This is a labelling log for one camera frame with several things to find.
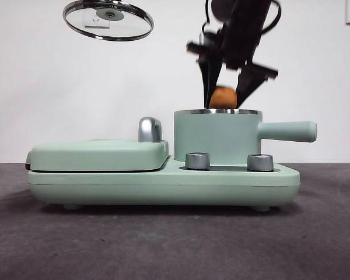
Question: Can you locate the brown potato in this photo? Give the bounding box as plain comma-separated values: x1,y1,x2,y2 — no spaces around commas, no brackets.
209,86,237,109

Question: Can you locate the glass pot lid green knob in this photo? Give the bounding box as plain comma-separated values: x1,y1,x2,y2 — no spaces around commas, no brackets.
62,0,155,42

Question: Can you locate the silver control knob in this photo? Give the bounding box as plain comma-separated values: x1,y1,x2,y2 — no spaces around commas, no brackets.
185,152,211,170
246,154,274,172

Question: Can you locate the mint green breakfast machine base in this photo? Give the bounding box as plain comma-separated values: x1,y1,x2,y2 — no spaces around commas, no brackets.
27,155,300,211

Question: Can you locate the mint green griddle cover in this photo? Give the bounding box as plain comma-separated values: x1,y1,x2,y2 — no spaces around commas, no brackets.
25,139,170,173

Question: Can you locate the mint green handled pot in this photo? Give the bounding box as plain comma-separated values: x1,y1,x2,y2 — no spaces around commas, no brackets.
173,107,318,163

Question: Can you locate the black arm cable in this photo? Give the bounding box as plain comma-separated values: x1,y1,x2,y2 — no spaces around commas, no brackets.
261,0,282,35

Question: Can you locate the chrome griddle cover handle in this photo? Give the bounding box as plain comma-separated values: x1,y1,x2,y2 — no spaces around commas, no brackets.
138,117,164,144

